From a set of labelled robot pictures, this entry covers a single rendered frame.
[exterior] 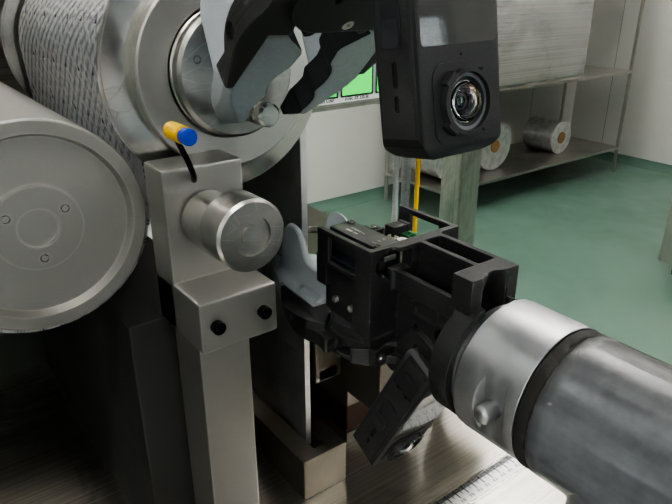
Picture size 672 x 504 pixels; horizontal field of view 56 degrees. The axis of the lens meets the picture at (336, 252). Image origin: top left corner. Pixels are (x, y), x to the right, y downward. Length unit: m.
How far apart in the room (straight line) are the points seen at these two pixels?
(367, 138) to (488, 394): 3.73
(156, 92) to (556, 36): 0.91
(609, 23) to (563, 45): 4.25
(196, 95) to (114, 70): 0.05
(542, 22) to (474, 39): 0.90
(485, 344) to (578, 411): 0.06
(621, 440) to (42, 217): 0.31
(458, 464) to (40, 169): 0.42
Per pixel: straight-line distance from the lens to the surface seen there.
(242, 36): 0.28
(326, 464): 0.56
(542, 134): 4.68
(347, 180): 3.99
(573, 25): 1.24
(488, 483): 0.60
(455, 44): 0.25
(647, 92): 5.32
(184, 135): 0.31
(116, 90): 0.38
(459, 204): 1.34
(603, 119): 5.51
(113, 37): 0.38
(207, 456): 0.45
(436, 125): 0.24
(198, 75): 0.38
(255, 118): 0.37
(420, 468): 0.60
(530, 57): 1.15
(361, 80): 0.88
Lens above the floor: 1.30
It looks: 23 degrees down
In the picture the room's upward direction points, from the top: straight up
